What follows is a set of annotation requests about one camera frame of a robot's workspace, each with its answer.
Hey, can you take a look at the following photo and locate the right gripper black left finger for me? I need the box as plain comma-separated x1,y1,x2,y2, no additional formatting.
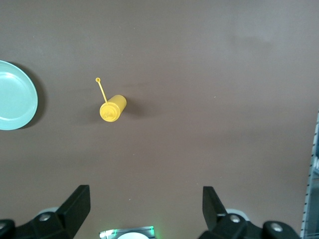
0,184,91,239

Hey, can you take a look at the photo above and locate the mint green plate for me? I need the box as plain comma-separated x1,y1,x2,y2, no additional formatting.
0,60,39,131

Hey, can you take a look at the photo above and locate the yellow mustard squeeze bottle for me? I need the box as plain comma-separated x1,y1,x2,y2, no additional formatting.
95,77,127,123

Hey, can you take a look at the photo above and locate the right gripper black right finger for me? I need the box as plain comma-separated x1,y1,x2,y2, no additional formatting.
202,186,301,239

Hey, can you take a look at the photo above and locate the grey perforated side rail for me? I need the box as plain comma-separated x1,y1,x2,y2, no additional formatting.
300,107,319,239

